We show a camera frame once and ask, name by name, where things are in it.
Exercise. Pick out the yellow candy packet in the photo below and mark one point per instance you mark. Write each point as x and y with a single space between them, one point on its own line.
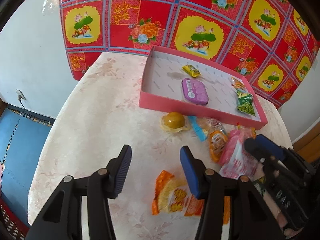
191 71

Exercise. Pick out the white wall socket with plug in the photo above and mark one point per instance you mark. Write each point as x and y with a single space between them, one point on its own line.
20 95

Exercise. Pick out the blue foam floor mat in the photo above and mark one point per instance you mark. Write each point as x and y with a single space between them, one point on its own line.
22 141

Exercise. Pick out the red floral patterned cloth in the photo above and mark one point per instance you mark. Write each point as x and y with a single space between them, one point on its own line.
270 42

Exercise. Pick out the orange yellow snack packet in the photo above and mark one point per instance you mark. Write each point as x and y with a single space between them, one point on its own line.
173 199

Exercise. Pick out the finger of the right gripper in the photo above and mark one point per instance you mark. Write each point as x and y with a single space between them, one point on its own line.
258 152
270 146

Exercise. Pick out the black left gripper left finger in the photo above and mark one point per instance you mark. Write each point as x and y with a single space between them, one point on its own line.
60 217

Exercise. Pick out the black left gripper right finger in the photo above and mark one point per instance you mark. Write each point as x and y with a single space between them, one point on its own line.
250 216

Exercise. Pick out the pink shallow cardboard box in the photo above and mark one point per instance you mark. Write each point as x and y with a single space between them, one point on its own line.
174 81

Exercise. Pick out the pink white drink pouch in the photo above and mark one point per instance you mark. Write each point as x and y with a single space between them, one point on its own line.
235 161

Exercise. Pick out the orange burger snack packet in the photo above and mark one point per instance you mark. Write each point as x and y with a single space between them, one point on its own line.
238 85

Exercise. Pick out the clear blue candy packet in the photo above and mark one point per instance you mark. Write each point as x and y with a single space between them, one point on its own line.
204 126

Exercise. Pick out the orange jelly cup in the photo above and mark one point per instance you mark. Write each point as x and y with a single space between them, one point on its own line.
217 142

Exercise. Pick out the green pea snack bag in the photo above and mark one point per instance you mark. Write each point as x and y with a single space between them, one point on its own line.
245 102

